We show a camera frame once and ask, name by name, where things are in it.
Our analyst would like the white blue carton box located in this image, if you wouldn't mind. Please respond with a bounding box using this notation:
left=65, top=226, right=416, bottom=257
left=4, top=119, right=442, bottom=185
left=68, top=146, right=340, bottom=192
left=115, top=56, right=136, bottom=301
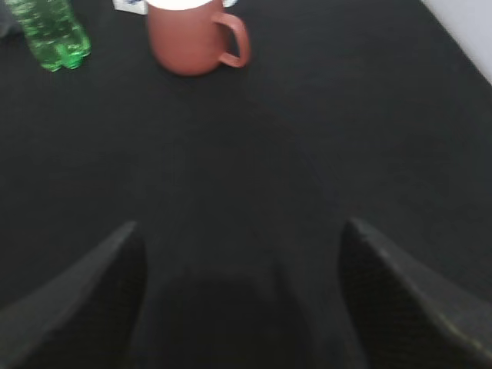
left=112, top=0, right=148, bottom=15

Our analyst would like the green Sprite bottle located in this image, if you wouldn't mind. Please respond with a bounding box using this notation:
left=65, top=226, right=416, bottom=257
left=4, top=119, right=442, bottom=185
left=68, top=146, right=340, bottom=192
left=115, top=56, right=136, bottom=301
left=5, top=0, right=91, bottom=71

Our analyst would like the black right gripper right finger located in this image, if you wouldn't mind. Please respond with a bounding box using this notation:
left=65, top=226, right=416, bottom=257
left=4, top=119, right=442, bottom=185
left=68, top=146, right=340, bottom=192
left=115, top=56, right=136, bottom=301
left=337, top=218, right=491, bottom=368

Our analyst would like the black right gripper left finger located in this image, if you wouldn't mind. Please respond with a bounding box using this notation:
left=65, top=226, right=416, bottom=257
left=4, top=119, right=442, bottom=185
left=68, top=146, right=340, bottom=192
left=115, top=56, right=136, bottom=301
left=1, top=222, right=148, bottom=368

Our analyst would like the red-brown mug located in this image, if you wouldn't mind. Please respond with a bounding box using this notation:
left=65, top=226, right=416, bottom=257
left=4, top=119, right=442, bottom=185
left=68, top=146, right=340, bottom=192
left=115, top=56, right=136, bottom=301
left=146, top=1, right=251, bottom=76

